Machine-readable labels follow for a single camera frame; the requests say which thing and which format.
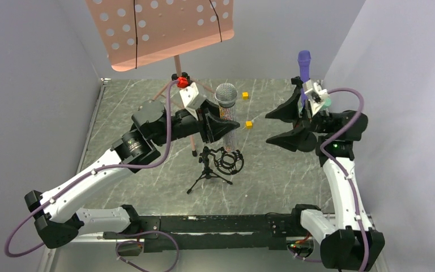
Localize glitter sequin microphone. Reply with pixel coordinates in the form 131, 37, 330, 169
215, 83, 238, 152

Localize black shock mount tripod stand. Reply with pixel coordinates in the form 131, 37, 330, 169
186, 146, 244, 194

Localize purple microphone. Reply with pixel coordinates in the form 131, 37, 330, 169
297, 50, 311, 107

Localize teal green microphone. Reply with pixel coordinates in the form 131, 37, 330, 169
322, 97, 332, 110

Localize black desk mic stand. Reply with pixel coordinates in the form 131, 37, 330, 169
291, 76, 304, 99

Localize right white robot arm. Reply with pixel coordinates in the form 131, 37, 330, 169
266, 88, 385, 271

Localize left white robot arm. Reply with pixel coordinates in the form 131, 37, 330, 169
25, 100, 239, 249

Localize pink perforated music stand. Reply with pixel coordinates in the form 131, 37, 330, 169
85, 0, 235, 158

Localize yellow cube middle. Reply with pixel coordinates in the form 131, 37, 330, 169
245, 121, 253, 129

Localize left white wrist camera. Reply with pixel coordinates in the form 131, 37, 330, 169
179, 82, 207, 120

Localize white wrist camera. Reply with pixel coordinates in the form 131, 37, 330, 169
179, 82, 207, 120
303, 79, 330, 116

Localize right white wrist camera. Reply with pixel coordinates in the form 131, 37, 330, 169
303, 79, 330, 116

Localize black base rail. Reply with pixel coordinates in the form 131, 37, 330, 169
103, 212, 310, 253

